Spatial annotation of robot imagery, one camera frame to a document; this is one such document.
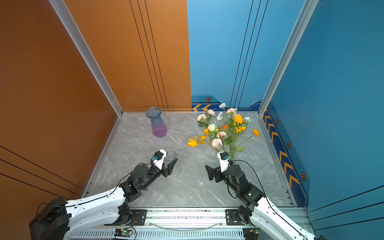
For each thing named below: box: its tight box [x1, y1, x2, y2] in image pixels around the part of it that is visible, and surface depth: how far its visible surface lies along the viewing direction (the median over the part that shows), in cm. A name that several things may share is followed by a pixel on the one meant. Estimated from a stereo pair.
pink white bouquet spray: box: [226, 107, 251, 125], surface depth 114 cm
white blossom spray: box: [216, 102, 227, 122], surface depth 118 cm
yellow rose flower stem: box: [230, 114, 247, 160], surface depth 105 cm
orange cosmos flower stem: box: [187, 128, 210, 148], surface depth 101 cm
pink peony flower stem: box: [211, 131, 232, 161], surface depth 99 cm
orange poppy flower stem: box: [232, 128, 261, 157], surface depth 101 cm
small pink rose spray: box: [197, 108, 216, 128], surface depth 115 cm
